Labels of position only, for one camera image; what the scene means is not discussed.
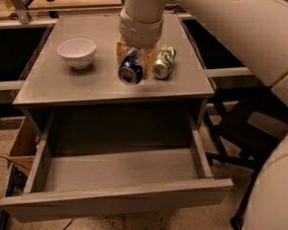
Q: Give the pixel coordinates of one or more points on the metal bracket left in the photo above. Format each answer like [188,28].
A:
[21,11]

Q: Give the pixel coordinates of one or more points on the brown cardboard box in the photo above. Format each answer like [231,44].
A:
[23,150]

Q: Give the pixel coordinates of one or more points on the black office chair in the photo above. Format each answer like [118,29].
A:
[253,122]

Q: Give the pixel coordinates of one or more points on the grey cabinet with top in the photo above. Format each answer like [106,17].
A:
[52,82]

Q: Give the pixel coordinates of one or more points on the green soda can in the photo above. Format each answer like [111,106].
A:
[164,63]

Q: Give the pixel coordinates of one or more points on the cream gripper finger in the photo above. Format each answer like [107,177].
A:
[122,49]
[146,59]

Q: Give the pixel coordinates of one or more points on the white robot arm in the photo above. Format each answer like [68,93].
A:
[256,32]

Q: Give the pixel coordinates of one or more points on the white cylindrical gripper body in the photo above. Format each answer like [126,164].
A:
[140,33]

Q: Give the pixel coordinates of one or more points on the open grey top drawer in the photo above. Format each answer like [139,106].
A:
[112,160]

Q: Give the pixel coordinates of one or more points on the white ceramic bowl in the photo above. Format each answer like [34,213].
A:
[77,53]

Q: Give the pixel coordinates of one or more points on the blue pepsi can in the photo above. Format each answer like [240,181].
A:
[130,72]

